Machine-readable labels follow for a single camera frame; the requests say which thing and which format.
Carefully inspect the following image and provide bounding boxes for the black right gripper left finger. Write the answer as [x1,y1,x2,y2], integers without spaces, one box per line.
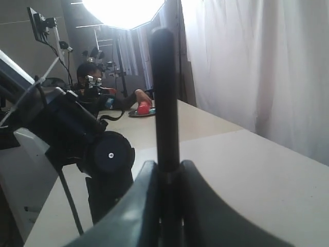
[67,161,159,246]

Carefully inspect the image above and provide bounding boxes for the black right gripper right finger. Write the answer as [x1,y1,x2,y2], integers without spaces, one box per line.
[180,160,291,246]

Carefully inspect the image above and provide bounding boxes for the black paintbrush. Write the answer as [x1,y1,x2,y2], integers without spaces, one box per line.
[152,28,181,246]

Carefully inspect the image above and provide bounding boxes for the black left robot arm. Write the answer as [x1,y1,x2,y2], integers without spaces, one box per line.
[1,54,159,246]

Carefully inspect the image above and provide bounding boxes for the dark round tray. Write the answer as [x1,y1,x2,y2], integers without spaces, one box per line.
[128,106,156,118]

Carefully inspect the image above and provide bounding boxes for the red cup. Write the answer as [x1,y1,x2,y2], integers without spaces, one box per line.
[137,101,151,115]

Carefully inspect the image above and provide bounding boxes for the person with glasses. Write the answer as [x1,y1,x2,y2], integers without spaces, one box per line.
[72,62,152,116]

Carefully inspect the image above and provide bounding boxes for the studio softbox light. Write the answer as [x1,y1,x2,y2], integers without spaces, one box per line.
[69,0,166,30]

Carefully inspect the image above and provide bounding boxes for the monitor on stand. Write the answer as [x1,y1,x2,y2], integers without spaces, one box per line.
[27,7,73,53]

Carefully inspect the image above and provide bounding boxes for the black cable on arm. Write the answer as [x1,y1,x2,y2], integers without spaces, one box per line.
[34,74,85,236]

